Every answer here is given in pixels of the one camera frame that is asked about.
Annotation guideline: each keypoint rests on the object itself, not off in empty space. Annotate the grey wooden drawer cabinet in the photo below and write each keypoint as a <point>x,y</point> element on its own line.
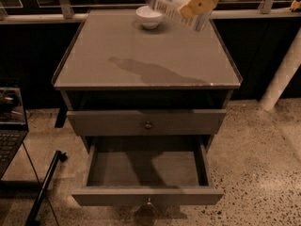
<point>117,64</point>

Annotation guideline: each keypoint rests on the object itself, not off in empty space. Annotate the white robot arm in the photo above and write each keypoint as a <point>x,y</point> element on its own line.
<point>267,9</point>

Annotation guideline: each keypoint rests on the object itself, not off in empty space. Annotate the black laptop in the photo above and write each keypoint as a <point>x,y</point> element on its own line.
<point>13,125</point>

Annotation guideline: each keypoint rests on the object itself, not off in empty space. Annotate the open middle grey drawer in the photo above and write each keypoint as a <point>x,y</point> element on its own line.
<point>126,171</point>

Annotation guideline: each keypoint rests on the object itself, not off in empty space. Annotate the round upper drawer knob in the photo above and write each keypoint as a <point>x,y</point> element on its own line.
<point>148,125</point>

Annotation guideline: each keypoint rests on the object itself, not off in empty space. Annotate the middle drawer knob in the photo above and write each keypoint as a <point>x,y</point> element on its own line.
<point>149,202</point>

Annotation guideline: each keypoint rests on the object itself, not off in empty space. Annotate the white ceramic bowl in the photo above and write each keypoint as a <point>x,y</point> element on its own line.
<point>149,18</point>

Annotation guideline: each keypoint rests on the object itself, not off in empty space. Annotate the upper grey drawer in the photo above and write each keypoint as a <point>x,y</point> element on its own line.
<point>96,123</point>

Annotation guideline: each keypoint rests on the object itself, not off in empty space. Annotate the black stand pole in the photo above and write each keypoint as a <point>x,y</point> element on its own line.
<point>31,219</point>

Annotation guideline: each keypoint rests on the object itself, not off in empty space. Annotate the metal railing frame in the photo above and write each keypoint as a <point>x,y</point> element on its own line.
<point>37,11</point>

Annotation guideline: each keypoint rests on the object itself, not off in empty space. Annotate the small yellow object on rail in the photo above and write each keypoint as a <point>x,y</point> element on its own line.
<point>295,5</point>

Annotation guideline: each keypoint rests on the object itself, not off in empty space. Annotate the blue label plastic bottle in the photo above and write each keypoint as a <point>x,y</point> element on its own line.
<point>169,10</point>

